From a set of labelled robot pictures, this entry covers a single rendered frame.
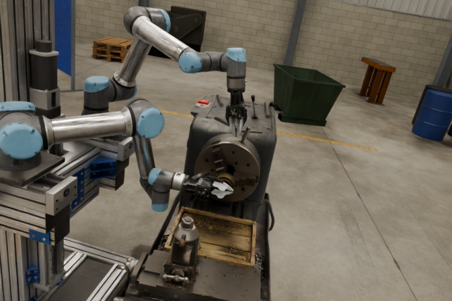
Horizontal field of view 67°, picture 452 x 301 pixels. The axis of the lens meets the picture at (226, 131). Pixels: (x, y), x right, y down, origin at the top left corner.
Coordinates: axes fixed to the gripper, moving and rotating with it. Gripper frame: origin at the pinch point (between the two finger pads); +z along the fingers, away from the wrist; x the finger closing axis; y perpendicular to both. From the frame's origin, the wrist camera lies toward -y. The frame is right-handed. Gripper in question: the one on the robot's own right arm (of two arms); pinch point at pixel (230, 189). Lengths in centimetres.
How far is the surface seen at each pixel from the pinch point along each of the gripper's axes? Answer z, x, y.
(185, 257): -9.2, -2.6, 43.2
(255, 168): 9.4, 5.3, -15.2
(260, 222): 22, -54, -62
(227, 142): -6.1, 15.3, -15.6
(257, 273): 15.4, -11.2, 33.5
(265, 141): 11.9, 13.3, -31.2
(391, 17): 361, 111, -1026
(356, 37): 275, 38, -1022
